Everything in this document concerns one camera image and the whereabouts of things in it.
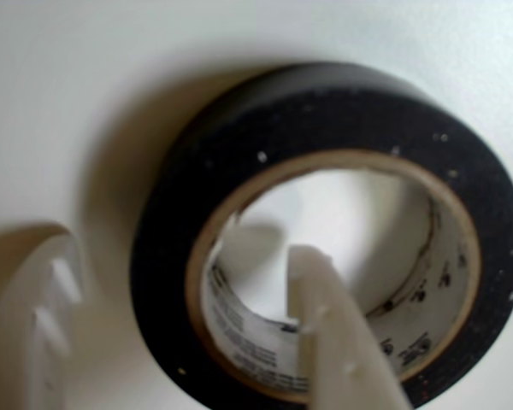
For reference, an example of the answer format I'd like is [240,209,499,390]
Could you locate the black tape roll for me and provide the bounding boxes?
[129,61,513,410]

